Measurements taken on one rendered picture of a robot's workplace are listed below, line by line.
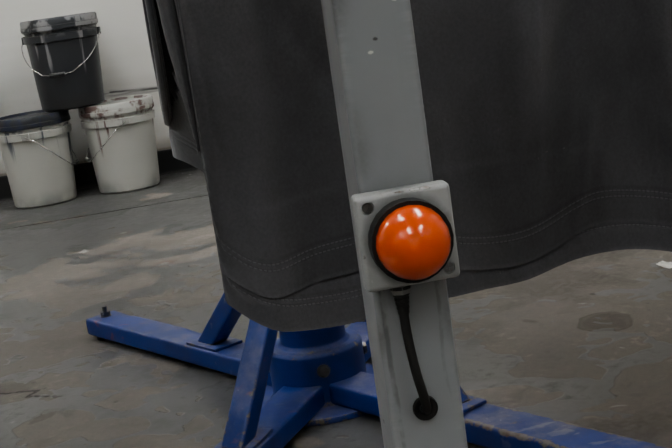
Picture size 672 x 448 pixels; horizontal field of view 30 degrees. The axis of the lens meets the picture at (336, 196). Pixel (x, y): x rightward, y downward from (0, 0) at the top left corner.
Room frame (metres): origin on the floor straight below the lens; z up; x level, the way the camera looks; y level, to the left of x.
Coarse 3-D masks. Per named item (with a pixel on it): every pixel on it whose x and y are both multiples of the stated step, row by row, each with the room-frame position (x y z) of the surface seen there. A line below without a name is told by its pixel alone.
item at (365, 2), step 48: (336, 0) 0.63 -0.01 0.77; (384, 0) 0.63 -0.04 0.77; (336, 48) 0.63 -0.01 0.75; (384, 48) 0.63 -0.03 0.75; (336, 96) 0.66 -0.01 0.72; (384, 96) 0.63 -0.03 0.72; (384, 144) 0.63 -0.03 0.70; (384, 192) 0.62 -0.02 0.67; (432, 192) 0.62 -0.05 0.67; (384, 288) 0.62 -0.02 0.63; (432, 288) 0.63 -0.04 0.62; (384, 336) 0.63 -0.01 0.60; (432, 336) 0.63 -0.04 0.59; (384, 384) 0.63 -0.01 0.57; (432, 384) 0.63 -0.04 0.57; (384, 432) 0.66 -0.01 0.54; (432, 432) 0.63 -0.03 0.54
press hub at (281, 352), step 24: (288, 336) 2.23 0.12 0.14; (312, 336) 2.21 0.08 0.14; (336, 336) 2.23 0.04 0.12; (360, 336) 2.27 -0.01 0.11; (288, 360) 2.20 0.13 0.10; (312, 360) 2.18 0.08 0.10; (336, 360) 2.19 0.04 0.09; (360, 360) 2.23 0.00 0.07; (288, 384) 2.20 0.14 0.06; (312, 384) 2.18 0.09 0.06; (336, 408) 2.16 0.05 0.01
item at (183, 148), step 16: (144, 0) 1.07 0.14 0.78; (160, 32) 0.95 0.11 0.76; (160, 48) 0.93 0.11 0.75; (160, 64) 0.93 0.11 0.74; (160, 80) 0.94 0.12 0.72; (176, 80) 0.95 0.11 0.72; (160, 96) 0.95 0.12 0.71; (176, 96) 0.96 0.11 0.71; (176, 112) 0.97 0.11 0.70; (176, 128) 0.99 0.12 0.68; (176, 144) 0.99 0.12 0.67; (192, 144) 0.97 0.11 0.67; (192, 160) 0.98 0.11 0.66
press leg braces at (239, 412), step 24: (216, 312) 2.49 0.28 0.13; (216, 336) 2.50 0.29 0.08; (264, 336) 2.05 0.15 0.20; (240, 360) 2.03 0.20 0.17; (264, 360) 2.02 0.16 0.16; (240, 384) 1.99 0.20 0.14; (264, 384) 2.01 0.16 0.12; (240, 408) 1.96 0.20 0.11; (240, 432) 1.93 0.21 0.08; (264, 432) 1.97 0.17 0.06
